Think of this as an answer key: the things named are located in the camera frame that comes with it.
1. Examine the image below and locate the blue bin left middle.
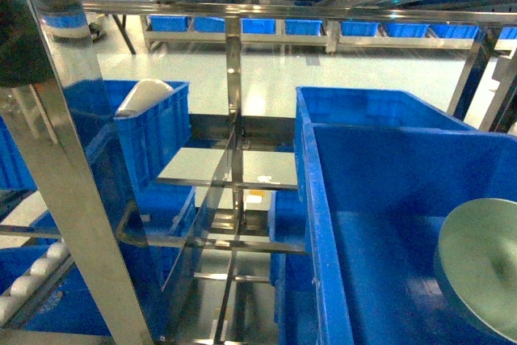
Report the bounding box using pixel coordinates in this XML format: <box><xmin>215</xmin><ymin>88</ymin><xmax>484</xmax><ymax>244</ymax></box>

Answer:
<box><xmin>64</xmin><ymin>79</ymin><xmax>191</xmax><ymax>193</ymax></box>

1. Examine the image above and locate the stainless steel shelf rack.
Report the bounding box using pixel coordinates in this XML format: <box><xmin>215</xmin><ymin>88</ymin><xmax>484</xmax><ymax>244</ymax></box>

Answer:
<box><xmin>1</xmin><ymin>0</ymin><xmax>516</xmax><ymax>344</ymax></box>

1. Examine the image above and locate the green bowl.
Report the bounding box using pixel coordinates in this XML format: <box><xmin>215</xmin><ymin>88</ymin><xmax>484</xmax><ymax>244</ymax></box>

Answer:
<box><xmin>435</xmin><ymin>198</ymin><xmax>516</xmax><ymax>344</ymax></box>

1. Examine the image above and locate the large blue front bin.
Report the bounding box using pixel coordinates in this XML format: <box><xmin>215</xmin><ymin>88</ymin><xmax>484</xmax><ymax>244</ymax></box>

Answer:
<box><xmin>301</xmin><ymin>124</ymin><xmax>516</xmax><ymax>344</ymax></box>

